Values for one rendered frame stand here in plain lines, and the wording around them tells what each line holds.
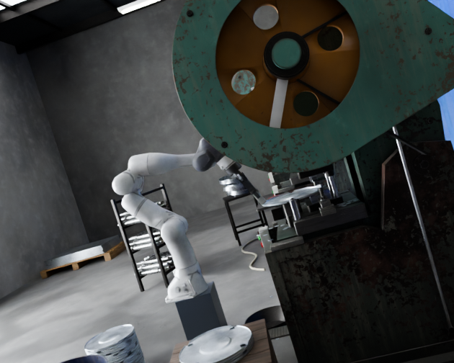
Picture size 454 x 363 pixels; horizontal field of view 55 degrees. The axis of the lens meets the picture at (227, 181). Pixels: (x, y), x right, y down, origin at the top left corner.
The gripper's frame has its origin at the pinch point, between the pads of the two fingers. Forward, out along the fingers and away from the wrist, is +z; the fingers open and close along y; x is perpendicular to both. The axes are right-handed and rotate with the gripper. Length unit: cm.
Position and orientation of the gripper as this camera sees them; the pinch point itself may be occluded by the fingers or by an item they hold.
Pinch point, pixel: (259, 197)
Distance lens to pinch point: 207.1
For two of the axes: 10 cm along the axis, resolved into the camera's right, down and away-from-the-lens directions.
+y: -0.9, 1.0, -9.9
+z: 6.6, 7.5, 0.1
